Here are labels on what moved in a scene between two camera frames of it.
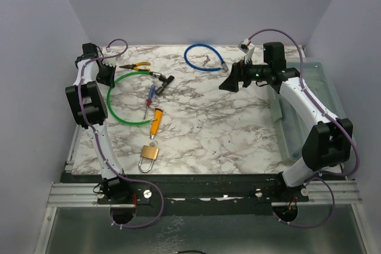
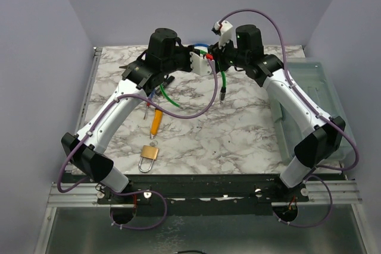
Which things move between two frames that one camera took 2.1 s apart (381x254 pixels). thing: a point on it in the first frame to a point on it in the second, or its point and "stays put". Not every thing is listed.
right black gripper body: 250,72 to 227,55
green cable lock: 153,73 to 222,94
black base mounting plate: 208,195 stays put
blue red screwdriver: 150,96 stays put
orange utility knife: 156,124 stays put
